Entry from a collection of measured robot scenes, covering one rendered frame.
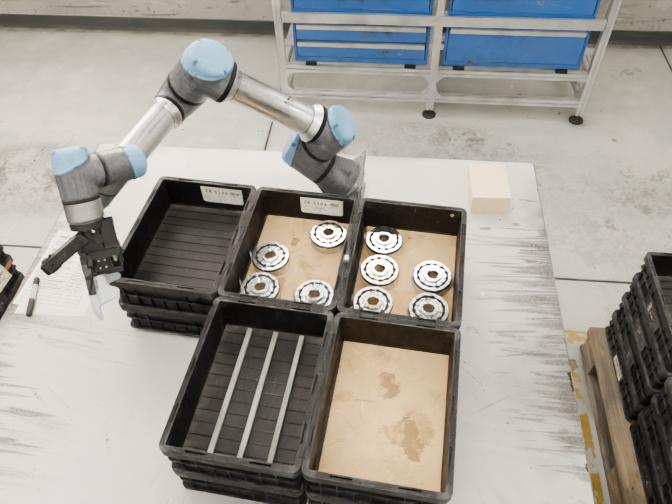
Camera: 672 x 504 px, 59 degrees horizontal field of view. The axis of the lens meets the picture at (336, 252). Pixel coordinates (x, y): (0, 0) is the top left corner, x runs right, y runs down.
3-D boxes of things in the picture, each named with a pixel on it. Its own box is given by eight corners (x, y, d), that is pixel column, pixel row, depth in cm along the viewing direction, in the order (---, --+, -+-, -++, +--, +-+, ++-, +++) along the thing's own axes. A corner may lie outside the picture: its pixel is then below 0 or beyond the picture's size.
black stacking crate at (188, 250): (170, 204, 186) (161, 177, 177) (262, 215, 182) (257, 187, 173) (117, 306, 160) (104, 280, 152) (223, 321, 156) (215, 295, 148)
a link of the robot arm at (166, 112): (164, 83, 169) (60, 195, 138) (180, 60, 161) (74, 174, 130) (197, 110, 173) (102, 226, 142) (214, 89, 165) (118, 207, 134)
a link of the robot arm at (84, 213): (60, 207, 120) (64, 200, 127) (66, 229, 121) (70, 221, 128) (99, 200, 122) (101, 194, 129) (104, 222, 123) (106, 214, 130)
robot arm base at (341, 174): (330, 185, 203) (307, 168, 199) (359, 155, 195) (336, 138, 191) (329, 210, 191) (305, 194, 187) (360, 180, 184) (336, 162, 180)
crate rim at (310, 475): (335, 316, 145) (335, 311, 143) (460, 333, 141) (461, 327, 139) (300, 479, 119) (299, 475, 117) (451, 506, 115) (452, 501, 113)
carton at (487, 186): (465, 180, 205) (468, 164, 200) (500, 181, 205) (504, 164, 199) (469, 213, 195) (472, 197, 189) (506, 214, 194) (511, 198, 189)
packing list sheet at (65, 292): (53, 230, 195) (52, 229, 194) (121, 234, 193) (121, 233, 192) (7, 312, 173) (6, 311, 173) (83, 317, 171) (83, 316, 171)
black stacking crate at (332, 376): (336, 338, 152) (335, 313, 143) (454, 355, 148) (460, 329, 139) (304, 495, 126) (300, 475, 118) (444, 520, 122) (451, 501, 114)
